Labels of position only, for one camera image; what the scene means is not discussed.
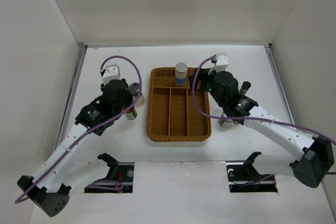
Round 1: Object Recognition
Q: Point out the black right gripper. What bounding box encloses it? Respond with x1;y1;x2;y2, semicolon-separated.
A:
189;66;226;108

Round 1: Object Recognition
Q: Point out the white bead jar silver lid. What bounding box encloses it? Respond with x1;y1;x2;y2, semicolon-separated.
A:
175;62;187;87

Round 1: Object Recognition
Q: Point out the red sauce bottle yellow cap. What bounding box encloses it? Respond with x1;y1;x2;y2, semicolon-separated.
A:
124;106;138;120

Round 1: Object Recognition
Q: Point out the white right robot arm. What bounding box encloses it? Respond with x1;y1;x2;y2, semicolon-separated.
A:
188;68;335;188

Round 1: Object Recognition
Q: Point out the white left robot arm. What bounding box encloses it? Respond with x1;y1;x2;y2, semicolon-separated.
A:
16;79;133;217

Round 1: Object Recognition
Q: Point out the clear jar grey lid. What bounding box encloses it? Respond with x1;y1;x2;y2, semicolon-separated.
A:
129;82;145;107

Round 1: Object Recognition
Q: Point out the slim dark pepper bottle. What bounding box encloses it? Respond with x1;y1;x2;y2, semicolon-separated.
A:
238;81;251;96

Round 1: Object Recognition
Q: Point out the brown wicker divided tray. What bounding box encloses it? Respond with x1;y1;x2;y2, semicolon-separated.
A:
146;67;212;142

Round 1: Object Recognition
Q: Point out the brown spice jar red label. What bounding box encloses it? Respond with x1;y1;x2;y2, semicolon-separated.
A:
218;112;233;128

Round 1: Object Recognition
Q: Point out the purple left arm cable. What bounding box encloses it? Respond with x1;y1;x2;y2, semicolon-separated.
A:
14;55;143;204

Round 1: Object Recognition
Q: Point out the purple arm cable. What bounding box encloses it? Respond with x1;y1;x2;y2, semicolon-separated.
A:
14;55;143;204
191;56;336;176

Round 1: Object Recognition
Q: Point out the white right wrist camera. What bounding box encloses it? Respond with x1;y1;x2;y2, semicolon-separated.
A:
208;52;229;75

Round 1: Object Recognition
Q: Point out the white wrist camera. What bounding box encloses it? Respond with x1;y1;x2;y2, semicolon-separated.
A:
208;52;229;75
100;64;121;86

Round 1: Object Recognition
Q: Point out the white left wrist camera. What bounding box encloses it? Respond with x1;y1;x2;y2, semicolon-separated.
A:
100;64;121;86

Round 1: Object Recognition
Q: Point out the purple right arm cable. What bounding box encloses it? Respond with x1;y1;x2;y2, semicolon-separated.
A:
191;56;336;176

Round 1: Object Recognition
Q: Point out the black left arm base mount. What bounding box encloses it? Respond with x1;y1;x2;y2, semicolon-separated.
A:
85;153;135;194

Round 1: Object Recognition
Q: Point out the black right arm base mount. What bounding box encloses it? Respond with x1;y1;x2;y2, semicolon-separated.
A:
226;152;278;193

